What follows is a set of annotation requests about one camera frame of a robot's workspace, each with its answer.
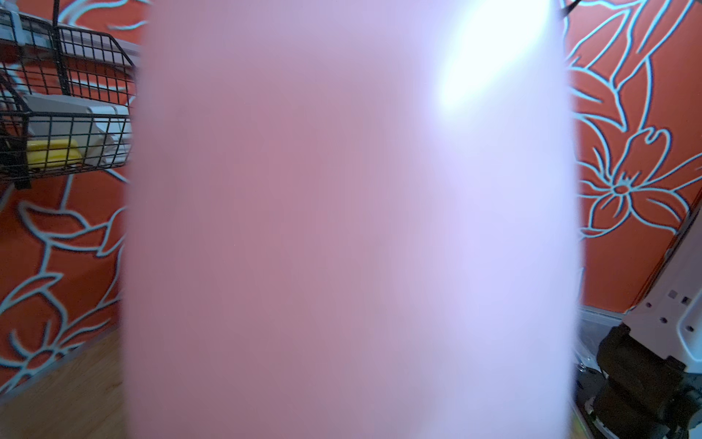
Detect yellow tape measure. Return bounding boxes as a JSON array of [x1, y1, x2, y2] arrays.
[[27, 138, 83, 169]]

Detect white adapter block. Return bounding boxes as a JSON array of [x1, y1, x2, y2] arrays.
[[24, 94, 133, 168]]

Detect pink spray bottle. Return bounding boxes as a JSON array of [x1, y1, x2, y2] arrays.
[[122, 1, 581, 438]]

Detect black wire basket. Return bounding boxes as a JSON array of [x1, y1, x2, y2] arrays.
[[1, 1, 136, 190]]

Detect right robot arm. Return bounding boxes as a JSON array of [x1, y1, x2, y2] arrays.
[[576, 210, 701, 438]]

